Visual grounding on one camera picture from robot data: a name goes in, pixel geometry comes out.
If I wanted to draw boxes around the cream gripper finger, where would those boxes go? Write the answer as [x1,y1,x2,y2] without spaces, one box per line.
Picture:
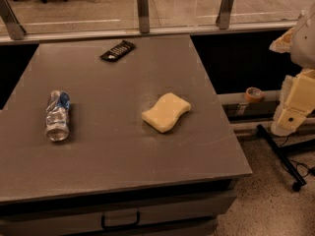
[269,28,294,53]

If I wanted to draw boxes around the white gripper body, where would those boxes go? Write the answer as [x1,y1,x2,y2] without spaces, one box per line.
[271,69,315,137]

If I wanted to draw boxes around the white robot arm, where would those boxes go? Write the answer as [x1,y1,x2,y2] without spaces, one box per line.
[270,4,315,137]

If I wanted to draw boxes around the silver blue redbull can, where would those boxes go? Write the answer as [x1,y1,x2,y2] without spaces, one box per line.
[45,90,70,142]

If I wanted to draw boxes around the orange tape roll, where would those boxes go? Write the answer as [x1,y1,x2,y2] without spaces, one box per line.
[244,87,264,103]

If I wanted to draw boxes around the black stand leg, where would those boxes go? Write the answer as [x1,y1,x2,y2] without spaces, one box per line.
[256,125,315,192]

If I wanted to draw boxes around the yellow sponge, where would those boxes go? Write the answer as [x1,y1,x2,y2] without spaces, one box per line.
[142,92,191,133]

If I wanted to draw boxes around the black snack wrapper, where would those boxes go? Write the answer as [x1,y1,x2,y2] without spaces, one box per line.
[100,40,136,62]

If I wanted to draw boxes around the right metal railing post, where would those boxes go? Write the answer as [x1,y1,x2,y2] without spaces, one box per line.
[216,0,234,30]

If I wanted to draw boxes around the metal railing post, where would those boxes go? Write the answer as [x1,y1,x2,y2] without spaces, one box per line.
[216,0,234,30]
[137,0,150,33]
[0,0,26,40]

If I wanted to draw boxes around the middle metal railing post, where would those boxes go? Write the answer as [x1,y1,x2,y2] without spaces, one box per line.
[137,0,150,33]

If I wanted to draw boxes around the black drawer handle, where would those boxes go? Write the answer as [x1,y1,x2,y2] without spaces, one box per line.
[100,211,141,231]

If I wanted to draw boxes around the left metal railing post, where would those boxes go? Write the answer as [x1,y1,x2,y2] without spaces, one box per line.
[0,0,26,40]

